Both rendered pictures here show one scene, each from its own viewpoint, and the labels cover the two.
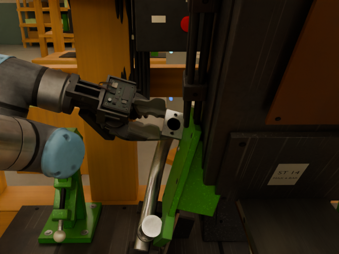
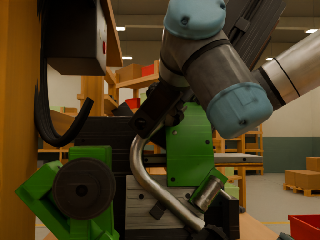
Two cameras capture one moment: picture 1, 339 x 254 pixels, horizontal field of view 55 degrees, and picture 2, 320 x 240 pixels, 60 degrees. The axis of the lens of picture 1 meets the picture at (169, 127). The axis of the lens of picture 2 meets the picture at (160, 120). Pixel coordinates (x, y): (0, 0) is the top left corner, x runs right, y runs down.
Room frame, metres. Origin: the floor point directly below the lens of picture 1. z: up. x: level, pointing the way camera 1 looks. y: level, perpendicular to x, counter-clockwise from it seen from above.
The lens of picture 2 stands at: (0.64, 0.66, 1.18)
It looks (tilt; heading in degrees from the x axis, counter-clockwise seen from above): 4 degrees up; 267
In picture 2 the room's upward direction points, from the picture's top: straight up
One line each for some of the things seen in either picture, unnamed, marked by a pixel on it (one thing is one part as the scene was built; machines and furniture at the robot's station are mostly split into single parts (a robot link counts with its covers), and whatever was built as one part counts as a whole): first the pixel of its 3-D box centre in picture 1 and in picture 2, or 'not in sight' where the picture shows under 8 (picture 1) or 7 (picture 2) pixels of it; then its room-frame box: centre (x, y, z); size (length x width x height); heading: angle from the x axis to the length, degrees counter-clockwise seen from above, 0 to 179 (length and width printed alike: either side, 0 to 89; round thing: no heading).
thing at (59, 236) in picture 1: (60, 227); not in sight; (0.62, 0.26, 0.96); 0.06 x 0.03 x 0.06; 1
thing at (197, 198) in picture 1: (196, 169); (186, 142); (0.53, -0.05, 1.17); 0.13 x 0.12 x 0.20; 91
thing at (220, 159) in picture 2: (282, 205); (190, 159); (0.49, -0.20, 1.11); 0.39 x 0.16 x 0.03; 1
